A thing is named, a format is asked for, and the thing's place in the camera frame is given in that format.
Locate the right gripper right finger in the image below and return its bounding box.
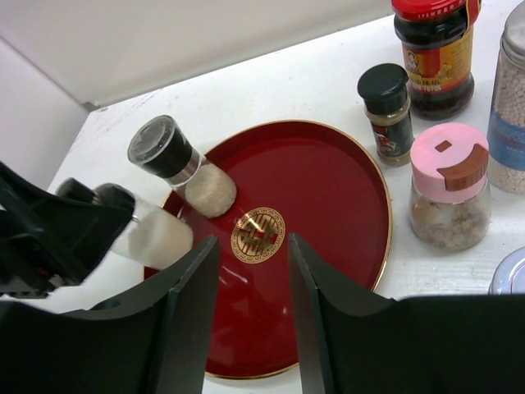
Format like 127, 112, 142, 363
288, 234, 524, 393

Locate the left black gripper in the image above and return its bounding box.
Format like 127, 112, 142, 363
1, 178, 135, 298

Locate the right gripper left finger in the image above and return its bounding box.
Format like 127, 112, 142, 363
1, 236, 220, 393

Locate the black knob cap salt bottle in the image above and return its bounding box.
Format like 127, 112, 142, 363
94, 183, 194, 270

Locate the clear cap salt grinder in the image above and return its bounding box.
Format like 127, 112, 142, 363
127, 115, 237, 218

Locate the pink lid spice jar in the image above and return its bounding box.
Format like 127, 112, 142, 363
409, 122, 491, 250

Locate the red round tray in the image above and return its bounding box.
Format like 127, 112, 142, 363
162, 120, 393, 379

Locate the white blue lid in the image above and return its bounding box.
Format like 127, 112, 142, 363
488, 247, 525, 295

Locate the tall silver lid jar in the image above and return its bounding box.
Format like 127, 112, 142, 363
487, 2, 524, 195

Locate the small black cap spice bottle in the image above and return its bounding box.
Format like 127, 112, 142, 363
357, 63, 414, 167

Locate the red lid chili sauce jar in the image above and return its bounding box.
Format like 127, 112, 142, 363
391, 0, 482, 121

